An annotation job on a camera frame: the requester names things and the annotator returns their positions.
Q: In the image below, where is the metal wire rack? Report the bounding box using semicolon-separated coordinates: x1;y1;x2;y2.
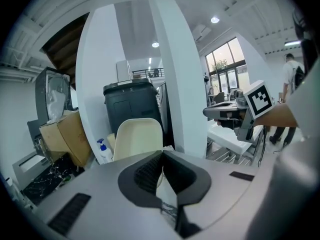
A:
206;143;262;167

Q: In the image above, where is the white bottle with blue pump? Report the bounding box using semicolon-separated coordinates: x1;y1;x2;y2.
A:
96;138;114;164

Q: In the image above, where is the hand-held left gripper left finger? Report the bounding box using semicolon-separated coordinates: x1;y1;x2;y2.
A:
34;150;180;240

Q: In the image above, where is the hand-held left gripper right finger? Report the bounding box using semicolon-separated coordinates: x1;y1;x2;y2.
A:
162;149;259;240

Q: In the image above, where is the large black cabinet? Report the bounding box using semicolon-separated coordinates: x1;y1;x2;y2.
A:
103;78;166;145

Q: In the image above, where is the white-topped grey tray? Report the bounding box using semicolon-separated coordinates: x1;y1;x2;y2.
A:
12;150;48;191

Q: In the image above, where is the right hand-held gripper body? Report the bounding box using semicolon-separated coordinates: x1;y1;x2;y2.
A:
234;80;273;142

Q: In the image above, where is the cardboard box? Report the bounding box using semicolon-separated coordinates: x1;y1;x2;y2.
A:
39;108;92;168

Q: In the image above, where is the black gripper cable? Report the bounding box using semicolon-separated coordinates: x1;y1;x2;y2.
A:
257;125;267;166

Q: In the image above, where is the dark wooden staircase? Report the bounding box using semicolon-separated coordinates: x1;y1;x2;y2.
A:
40;12;91;90

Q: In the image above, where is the large window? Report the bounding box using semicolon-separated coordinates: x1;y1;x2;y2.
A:
204;36;251;92

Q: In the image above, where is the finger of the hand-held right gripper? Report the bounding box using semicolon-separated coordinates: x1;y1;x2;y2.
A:
211;101;238;108
202;105;238;122

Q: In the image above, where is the person's right forearm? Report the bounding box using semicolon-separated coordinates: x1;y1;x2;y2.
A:
254;103;299;128

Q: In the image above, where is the black table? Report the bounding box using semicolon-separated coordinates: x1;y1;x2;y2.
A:
21;151;87;206

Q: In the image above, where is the dark glass-door cabinet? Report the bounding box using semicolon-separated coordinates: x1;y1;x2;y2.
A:
34;66;73;125

